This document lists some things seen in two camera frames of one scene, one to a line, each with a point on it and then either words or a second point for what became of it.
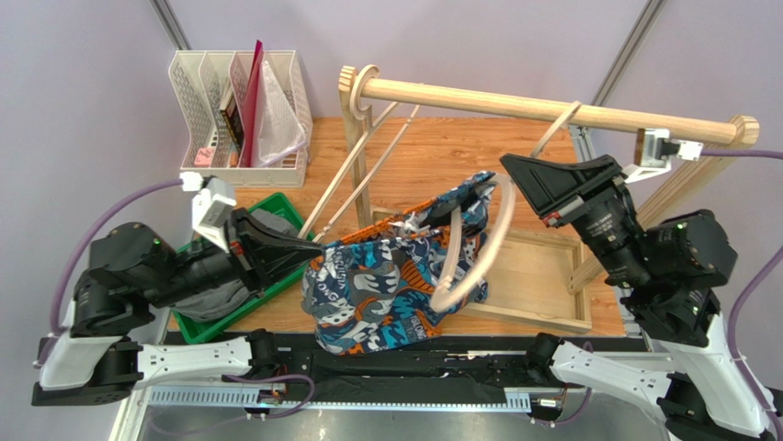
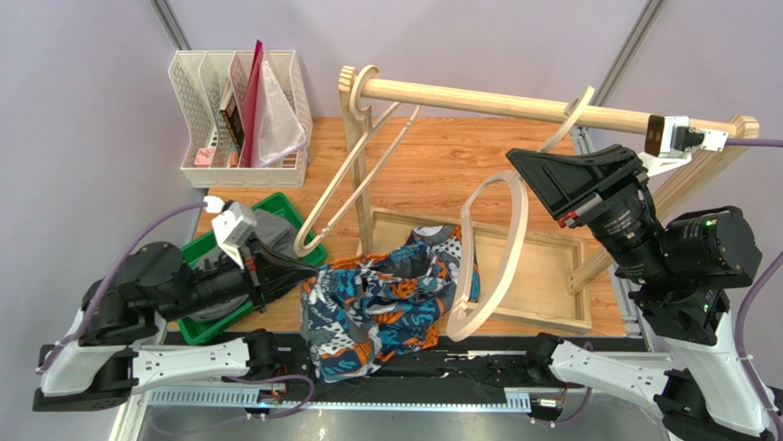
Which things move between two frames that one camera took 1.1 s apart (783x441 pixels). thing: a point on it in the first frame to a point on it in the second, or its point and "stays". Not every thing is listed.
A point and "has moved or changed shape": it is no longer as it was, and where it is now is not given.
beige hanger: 455,227 to 575,109
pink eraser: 203,157 stays
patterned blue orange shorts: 391,284 has moved or changed shape
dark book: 234,123 stays
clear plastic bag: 281,129 stays
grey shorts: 229,296 stays
